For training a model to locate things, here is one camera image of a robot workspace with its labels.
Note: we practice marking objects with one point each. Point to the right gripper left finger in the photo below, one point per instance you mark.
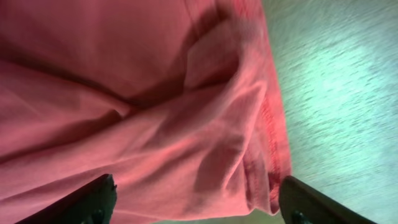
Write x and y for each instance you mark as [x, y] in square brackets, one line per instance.
[93, 203]

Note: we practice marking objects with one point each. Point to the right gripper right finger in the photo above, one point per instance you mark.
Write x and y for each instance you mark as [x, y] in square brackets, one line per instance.
[301, 204]

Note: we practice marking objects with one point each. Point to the red soccer t-shirt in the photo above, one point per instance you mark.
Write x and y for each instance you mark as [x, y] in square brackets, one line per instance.
[178, 100]

